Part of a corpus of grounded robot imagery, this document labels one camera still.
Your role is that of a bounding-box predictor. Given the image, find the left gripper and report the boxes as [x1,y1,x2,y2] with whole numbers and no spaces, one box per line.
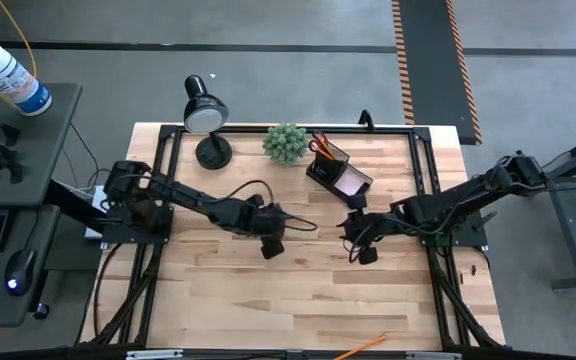
[225,193,289,260]

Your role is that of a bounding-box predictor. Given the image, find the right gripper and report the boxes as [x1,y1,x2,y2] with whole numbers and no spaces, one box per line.
[337,193,400,266]

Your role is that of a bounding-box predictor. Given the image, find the pink sticky note pad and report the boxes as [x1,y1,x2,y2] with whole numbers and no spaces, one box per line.
[332,166,364,197]

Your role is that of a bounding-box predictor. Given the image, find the red and black scissors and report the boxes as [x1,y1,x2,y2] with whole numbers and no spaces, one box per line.
[308,130,332,156]

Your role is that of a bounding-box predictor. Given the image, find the black mesh desk organizer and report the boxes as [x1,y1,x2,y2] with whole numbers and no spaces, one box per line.
[305,141,375,209]

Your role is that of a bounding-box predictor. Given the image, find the green potted plant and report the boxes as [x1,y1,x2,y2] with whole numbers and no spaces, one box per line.
[261,122,312,167]

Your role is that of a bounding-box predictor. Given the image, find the black desk lamp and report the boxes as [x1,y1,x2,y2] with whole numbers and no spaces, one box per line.
[181,73,234,172]

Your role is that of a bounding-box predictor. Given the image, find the white power box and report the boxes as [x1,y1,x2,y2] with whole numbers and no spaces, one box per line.
[84,184,109,241]

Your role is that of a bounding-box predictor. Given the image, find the black floor mat striped edges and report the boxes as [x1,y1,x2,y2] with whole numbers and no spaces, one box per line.
[391,0,484,147]

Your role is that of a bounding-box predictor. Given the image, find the dark grey side desk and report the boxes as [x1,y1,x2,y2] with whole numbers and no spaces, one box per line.
[0,81,84,209]

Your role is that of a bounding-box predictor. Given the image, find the black computer mouse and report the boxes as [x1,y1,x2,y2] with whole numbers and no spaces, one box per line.
[3,247,38,298]

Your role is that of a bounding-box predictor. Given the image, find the white wipes canister blue label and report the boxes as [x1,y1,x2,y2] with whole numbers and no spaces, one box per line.
[0,39,53,118]

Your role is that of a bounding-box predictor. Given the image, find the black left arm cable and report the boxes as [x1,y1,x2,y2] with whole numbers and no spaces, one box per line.
[226,178,320,234]

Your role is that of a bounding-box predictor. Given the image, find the black aluminium table frame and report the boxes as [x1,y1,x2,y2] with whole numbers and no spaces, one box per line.
[75,122,507,351]

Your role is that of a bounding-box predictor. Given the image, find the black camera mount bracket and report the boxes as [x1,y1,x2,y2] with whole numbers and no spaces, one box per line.
[357,108,377,133]

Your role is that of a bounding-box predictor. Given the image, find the silver table edge bracket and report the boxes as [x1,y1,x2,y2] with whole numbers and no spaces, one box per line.
[405,351,464,360]
[126,349,185,360]

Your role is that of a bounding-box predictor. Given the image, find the grey metal desk frame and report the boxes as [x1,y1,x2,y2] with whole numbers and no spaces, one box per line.
[518,126,576,293]

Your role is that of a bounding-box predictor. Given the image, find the small black bracket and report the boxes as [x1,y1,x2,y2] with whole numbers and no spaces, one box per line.
[0,123,22,148]

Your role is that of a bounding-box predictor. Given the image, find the yellow cable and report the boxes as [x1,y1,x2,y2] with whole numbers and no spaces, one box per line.
[0,0,38,109]

